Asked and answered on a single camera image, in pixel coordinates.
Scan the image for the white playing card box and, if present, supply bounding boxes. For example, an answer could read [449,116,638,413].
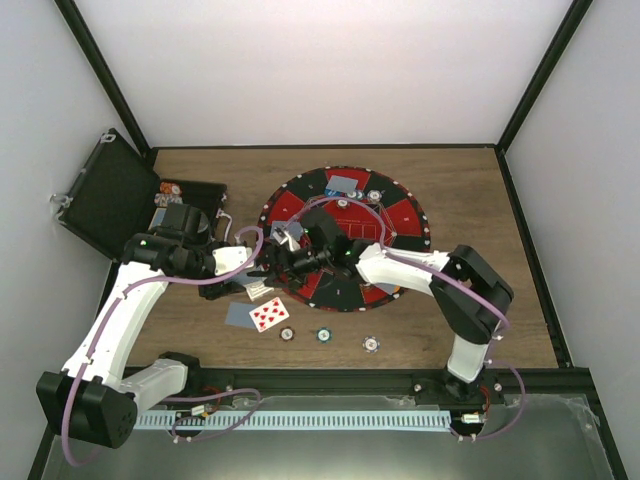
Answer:
[245,282,273,301]

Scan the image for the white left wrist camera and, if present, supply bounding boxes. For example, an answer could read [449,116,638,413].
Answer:
[212,246,254,277]

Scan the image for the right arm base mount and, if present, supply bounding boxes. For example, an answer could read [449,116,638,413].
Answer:
[412,377,504,408]

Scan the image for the blue white poker chip stack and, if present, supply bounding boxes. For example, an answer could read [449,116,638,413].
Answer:
[362,336,380,353]

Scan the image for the round red black poker mat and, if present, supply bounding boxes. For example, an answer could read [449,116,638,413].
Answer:
[257,166,431,312]

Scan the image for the black aluminium frame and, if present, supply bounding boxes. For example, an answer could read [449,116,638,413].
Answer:
[36,1,627,479]

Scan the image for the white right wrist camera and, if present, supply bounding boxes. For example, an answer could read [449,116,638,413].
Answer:
[271,227,301,252]

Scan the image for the card deck in case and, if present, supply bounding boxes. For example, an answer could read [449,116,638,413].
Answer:
[149,208,166,228]

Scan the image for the single face-down blue card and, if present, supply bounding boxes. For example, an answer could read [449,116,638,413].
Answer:
[225,302,256,330]

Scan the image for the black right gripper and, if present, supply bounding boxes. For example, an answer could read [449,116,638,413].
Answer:
[254,244,332,291]

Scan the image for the face-up hearts playing card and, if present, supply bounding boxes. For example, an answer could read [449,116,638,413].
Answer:
[249,297,289,333]

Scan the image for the blue patterned card deck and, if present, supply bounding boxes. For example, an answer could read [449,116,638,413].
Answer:
[230,273,263,288]

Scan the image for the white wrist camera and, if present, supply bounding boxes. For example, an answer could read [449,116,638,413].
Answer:
[271,227,301,252]
[212,246,254,277]

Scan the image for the face-down cards seat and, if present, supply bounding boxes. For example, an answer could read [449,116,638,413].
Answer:
[271,221,305,241]
[324,175,358,197]

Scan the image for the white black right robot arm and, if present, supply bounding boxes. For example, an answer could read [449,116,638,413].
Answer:
[258,207,514,403]

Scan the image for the orange chip stack in case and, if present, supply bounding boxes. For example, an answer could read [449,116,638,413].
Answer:
[159,182,182,196]

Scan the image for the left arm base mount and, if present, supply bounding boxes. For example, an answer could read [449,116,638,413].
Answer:
[160,378,233,405]

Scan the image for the teal poker chip stack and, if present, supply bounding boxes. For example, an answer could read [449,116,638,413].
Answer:
[316,328,332,344]

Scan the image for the grey striped chips in case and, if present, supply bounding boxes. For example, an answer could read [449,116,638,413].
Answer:
[154,194,172,207]

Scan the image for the brown poker chip stack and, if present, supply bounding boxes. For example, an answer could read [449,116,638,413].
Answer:
[280,327,295,341]

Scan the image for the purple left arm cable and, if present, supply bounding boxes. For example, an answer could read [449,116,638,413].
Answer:
[60,227,265,467]

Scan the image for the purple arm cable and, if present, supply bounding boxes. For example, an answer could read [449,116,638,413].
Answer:
[60,227,265,467]
[284,195,527,443]

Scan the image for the face-down cards top seat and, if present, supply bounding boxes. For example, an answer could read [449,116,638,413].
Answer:
[324,175,358,197]

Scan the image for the light blue slotted cable duct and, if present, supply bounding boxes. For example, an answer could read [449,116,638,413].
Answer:
[134,410,451,433]

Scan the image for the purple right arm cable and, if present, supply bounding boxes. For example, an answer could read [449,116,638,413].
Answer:
[284,195,527,443]

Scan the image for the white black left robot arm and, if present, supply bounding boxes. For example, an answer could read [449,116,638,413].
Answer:
[36,204,259,449]

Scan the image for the black poker chip case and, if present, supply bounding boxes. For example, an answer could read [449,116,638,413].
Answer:
[56,128,227,260]

